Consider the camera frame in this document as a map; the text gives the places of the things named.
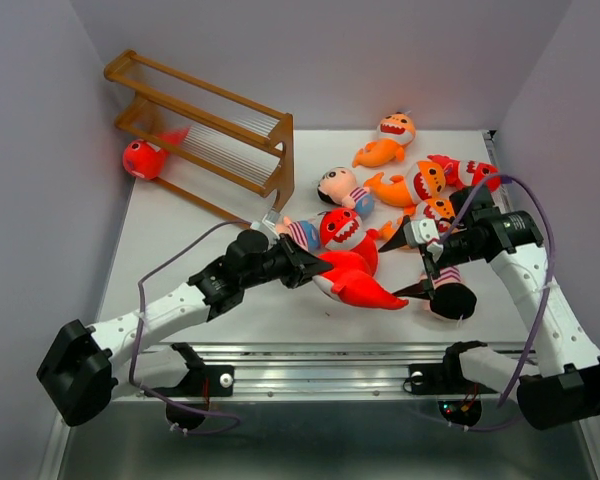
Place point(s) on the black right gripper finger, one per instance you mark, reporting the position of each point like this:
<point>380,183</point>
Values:
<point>424,290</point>
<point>392,236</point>

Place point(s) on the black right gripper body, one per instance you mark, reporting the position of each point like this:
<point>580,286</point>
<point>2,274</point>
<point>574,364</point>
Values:
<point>460,251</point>

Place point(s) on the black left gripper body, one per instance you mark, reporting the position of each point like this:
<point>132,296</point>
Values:
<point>278,263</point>

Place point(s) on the red shark plush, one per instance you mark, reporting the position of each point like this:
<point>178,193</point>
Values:
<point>351,282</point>
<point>460,174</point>
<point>342,229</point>
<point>145,160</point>

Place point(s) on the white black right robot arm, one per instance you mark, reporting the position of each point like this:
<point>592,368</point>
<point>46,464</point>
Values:
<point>556,379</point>

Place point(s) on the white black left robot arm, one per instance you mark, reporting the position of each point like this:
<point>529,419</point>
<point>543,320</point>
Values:
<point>85,364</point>

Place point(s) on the boy doll near shelf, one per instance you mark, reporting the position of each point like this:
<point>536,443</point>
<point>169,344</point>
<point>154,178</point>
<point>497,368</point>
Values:
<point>303,233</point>

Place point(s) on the brown wooden toy shelf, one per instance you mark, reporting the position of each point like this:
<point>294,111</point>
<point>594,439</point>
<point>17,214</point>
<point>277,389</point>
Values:
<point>232,138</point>

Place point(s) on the boy doll black hair front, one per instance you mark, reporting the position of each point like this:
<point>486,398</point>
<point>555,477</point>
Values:
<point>453,299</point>

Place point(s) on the near orange shark plush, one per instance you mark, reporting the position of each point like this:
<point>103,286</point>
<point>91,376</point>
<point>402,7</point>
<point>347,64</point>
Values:
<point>440,210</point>

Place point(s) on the orange shark plush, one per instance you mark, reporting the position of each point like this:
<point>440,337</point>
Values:
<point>394,134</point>
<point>440,210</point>
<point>423,181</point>

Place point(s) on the middle orange shark plush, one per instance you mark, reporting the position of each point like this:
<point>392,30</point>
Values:
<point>423,181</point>

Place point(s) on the boy doll centre table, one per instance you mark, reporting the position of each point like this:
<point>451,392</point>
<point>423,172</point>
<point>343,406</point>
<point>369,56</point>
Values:
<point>339,187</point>

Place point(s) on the far orange shark plush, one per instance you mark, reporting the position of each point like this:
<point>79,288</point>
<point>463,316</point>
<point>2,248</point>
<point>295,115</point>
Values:
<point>394,134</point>

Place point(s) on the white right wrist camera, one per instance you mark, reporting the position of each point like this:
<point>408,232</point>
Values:
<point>423,233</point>

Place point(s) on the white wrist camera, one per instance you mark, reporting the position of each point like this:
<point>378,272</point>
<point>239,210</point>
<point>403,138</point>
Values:
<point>268,223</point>
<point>423,233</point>

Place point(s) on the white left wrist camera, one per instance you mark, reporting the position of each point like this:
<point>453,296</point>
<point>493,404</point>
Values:
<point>268,223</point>

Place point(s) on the aluminium mounting rail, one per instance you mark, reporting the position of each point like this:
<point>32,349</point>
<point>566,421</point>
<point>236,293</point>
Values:
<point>307,372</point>

